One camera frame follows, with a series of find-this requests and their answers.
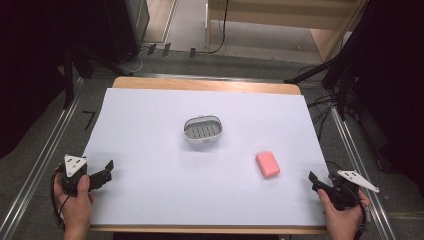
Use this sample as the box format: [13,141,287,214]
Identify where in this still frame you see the black curtain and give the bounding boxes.
[346,0,424,198]
[0,0,111,160]

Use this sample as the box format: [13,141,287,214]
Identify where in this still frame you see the person's left hand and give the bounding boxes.
[53,173,95,233]

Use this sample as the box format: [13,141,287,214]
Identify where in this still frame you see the white soap dish grey insert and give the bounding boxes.
[183,114,224,145]

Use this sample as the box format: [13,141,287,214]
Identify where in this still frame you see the bundle of black floor cables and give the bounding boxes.
[298,64,338,141]

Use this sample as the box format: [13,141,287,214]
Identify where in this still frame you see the black metal stand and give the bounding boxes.
[62,43,134,110]
[284,49,359,122]

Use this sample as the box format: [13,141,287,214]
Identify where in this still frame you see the black hanging cable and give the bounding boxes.
[205,0,230,55]

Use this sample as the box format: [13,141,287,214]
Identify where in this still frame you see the light wooden shelf unit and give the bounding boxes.
[204,0,368,63]

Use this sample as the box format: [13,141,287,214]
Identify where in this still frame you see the black cabinet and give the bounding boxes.
[101,0,151,65]

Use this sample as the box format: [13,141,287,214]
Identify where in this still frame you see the white floor cable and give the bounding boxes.
[118,46,149,75]

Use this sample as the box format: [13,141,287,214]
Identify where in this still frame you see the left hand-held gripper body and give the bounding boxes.
[60,154,90,197]

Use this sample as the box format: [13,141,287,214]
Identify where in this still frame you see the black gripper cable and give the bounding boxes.
[49,164,68,232]
[346,185,368,240]

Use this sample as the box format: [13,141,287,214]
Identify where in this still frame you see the metal floor rail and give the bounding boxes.
[0,77,85,240]
[328,99,398,240]

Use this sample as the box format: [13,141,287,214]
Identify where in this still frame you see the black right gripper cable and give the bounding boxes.
[346,185,368,240]

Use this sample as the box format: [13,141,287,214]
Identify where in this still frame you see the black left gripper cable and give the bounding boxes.
[49,164,68,232]

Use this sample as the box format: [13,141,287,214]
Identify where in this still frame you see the pink soap bar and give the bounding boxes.
[255,150,281,180]

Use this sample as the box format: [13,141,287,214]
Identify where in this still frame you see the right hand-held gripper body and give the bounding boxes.
[328,170,381,212]

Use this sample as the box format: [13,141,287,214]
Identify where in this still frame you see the person's right hand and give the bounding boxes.
[316,188,372,233]

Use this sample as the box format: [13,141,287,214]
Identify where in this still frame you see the white table sheet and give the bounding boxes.
[81,87,331,228]

